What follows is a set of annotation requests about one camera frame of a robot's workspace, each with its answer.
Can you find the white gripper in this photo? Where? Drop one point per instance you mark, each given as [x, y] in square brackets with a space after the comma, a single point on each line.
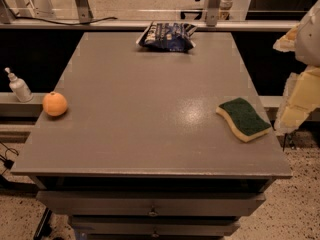
[309, 40]

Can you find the orange fruit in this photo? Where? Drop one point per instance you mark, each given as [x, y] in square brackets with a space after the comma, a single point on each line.
[54, 104]

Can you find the blue chip bag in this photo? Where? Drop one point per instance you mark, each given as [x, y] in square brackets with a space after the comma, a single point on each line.
[169, 37]

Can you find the green yellow sponge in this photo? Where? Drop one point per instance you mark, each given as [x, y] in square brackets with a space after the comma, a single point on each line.
[243, 120]

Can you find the grey drawer cabinet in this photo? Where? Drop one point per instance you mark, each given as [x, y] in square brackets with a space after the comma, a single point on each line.
[141, 121]

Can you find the drawer with knob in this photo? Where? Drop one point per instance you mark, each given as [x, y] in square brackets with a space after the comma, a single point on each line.
[158, 226]
[150, 204]

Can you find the white pump bottle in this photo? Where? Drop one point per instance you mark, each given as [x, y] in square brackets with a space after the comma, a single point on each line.
[19, 87]

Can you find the top drawer with knob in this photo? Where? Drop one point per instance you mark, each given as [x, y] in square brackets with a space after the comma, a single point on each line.
[150, 204]

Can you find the metal frame leg right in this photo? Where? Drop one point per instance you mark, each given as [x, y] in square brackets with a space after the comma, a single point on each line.
[212, 12]

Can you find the metal frame leg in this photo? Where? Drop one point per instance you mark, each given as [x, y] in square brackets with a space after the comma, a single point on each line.
[212, 12]
[84, 11]

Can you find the metal frame leg left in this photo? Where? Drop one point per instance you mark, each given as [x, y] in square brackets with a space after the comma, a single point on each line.
[84, 11]

